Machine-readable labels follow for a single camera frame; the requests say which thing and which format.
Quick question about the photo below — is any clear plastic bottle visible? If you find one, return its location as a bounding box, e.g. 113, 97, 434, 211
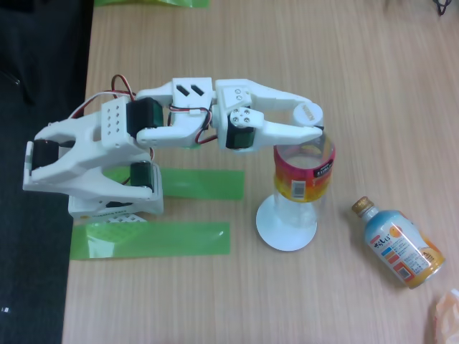
272, 102, 337, 247

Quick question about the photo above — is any orange drink bottle can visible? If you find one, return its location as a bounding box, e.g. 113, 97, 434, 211
350, 196, 447, 290

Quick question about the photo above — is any green tape strip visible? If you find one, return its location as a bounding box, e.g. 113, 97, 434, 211
70, 221, 231, 262
102, 167, 246, 201

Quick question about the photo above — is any white round plate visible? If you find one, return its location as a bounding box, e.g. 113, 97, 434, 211
255, 195, 318, 252

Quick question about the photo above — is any green plastic sheet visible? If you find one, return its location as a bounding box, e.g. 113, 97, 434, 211
93, 0, 211, 10

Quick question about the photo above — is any black cable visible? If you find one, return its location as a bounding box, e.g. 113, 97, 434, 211
432, 0, 453, 16

